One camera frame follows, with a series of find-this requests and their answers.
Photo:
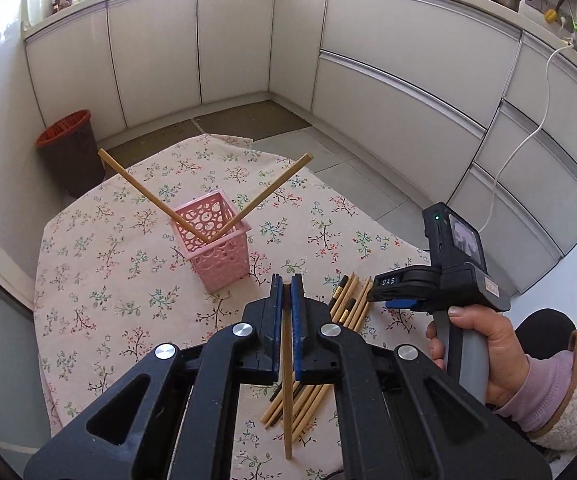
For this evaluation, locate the person right hand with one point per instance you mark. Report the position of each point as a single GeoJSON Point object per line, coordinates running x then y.
{"type": "Point", "coordinates": [508, 364]}

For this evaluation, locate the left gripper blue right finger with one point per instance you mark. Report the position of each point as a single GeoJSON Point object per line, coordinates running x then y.
{"type": "Point", "coordinates": [296, 301]}

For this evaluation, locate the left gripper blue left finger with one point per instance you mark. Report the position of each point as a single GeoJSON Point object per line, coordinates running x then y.
{"type": "Point", "coordinates": [273, 307]}

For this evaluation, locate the pink sleeved right forearm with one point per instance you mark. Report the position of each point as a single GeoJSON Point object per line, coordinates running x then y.
{"type": "Point", "coordinates": [545, 406]}

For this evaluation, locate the pink perforated utensil holder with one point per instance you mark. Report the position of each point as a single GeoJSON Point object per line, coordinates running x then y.
{"type": "Point", "coordinates": [223, 261]}

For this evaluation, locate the red rimmed trash bin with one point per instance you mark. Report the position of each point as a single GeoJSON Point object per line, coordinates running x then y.
{"type": "Point", "coordinates": [69, 150]}

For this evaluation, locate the brown floor mat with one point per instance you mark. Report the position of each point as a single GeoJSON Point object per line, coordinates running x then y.
{"type": "Point", "coordinates": [255, 121]}

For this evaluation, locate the bamboo chopstick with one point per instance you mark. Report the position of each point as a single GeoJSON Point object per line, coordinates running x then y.
{"type": "Point", "coordinates": [312, 396]}
{"type": "Point", "coordinates": [287, 371]}
{"type": "Point", "coordinates": [351, 276]}
{"type": "Point", "coordinates": [173, 215]}
{"type": "Point", "coordinates": [349, 312]}
{"type": "Point", "coordinates": [341, 314]}
{"type": "Point", "coordinates": [266, 192]}

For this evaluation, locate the floral tablecloth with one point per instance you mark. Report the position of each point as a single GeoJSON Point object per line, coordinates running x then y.
{"type": "Point", "coordinates": [112, 282]}

